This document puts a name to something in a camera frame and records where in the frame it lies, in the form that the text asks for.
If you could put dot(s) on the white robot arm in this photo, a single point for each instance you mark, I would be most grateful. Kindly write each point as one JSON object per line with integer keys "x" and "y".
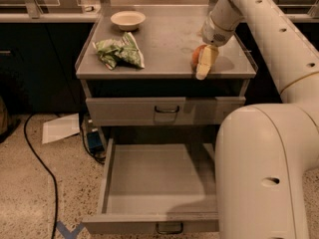
{"x": 262, "y": 151}

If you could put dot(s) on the open grey middle drawer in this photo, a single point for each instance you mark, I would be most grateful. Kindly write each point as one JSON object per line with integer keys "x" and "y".
{"x": 164, "y": 189}

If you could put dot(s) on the green chip bag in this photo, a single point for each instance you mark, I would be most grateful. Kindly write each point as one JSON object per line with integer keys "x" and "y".
{"x": 125, "y": 50}

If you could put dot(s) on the white paper bowl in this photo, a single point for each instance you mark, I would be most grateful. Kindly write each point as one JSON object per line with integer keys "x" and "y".
{"x": 128, "y": 20}

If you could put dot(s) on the white paper sheet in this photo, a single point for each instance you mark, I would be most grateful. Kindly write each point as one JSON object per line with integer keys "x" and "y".
{"x": 60, "y": 128}

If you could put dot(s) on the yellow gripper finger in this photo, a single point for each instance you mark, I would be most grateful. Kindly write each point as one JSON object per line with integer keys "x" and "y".
{"x": 207, "y": 58}

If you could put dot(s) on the blue floor tape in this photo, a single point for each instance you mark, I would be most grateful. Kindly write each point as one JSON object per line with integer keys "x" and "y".
{"x": 66, "y": 233}

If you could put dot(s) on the dark counter cabinet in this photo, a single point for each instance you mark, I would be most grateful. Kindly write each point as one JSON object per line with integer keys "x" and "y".
{"x": 37, "y": 66}
{"x": 261, "y": 89}

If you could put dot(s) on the dark counter cabinet right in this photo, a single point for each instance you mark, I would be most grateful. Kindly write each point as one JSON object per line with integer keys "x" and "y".
{"x": 261, "y": 89}

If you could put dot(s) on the grey metal drawer cabinet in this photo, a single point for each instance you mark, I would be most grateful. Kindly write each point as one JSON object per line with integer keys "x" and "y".
{"x": 167, "y": 39}

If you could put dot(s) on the closed grey upper drawer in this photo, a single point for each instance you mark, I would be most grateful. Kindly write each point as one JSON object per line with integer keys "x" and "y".
{"x": 161, "y": 111}

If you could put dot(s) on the orange fruit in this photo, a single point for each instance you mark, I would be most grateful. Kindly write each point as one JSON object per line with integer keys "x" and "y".
{"x": 195, "y": 56}

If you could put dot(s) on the dark counter cabinet left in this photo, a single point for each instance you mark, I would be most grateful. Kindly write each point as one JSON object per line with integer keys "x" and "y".
{"x": 37, "y": 66}

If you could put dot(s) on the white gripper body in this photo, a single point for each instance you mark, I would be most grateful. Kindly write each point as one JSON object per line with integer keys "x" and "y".
{"x": 215, "y": 34}

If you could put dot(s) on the blue power box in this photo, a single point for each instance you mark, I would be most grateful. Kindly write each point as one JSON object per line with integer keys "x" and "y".
{"x": 94, "y": 142}

